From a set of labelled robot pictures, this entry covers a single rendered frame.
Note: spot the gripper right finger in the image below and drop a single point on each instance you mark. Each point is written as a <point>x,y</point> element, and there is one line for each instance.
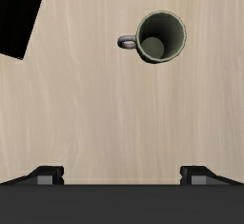
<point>194,174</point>

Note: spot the green mug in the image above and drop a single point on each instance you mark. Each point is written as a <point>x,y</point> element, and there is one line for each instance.
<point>168,48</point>

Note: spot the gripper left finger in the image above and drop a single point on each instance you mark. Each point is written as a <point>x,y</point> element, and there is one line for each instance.
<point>47,174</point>

